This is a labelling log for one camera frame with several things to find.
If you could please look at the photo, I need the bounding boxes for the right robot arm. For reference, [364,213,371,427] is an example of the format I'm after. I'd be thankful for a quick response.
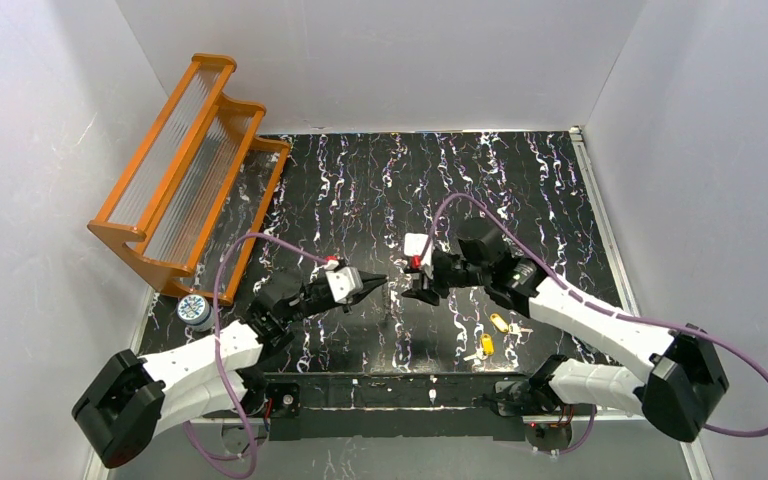
[403,217,729,442]

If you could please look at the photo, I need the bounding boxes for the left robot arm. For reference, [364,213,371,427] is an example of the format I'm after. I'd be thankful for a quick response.
[71,266,388,469]

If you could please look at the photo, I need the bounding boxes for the upper yellow tagged key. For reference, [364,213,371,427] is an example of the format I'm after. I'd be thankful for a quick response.
[490,313,533,335]

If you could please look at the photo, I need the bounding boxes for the yellow tagged key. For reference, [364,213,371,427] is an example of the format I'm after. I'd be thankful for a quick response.
[490,313,533,335]
[464,333,495,363]

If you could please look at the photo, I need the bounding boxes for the lower yellow tagged key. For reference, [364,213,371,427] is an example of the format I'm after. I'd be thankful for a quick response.
[464,333,495,363]

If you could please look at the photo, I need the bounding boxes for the orange wooden rack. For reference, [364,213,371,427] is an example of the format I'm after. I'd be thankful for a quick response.
[87,53,290,305]

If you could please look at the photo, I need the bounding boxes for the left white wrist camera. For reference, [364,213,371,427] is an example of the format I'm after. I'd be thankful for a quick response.
[325,256,363,305]

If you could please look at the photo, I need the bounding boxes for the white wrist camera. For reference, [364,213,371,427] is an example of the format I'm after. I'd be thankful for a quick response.
[325,256,363,305]
[403,233,433,280]

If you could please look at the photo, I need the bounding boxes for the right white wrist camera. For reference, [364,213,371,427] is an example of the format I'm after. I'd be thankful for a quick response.
[403,233,433,280]

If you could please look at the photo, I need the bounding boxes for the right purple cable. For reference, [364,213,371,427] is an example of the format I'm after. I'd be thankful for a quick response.
[426,193,768,456]

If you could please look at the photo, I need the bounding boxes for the purple cable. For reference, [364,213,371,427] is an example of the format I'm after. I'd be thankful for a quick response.
[181,231,342,480]
[426,193,768,456]

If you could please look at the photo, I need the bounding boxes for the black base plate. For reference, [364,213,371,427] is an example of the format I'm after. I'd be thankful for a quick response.
[242,372,578,441]

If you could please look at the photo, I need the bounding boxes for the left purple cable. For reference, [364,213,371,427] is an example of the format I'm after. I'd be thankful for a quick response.
[181,231,342,480]

